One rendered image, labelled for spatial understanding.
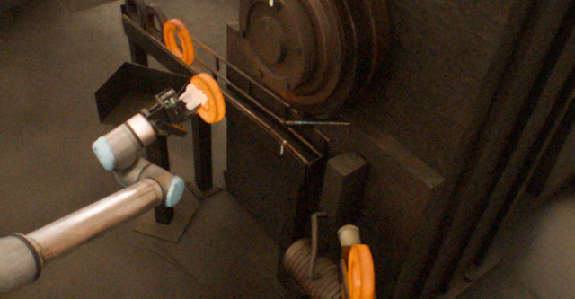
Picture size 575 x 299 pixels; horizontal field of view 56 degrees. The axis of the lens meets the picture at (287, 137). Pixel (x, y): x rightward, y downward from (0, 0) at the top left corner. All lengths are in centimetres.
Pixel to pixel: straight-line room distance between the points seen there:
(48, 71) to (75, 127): 54
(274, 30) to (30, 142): 179
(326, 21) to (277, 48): 15
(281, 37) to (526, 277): 160
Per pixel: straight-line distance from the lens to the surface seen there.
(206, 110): 171
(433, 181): 148
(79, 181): 267
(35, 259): 130
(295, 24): 133
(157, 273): 229
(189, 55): 217
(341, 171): 155
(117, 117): 204
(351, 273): 148
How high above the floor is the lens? 188
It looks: 42 degrees down
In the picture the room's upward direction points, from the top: 6 degrees clockwise
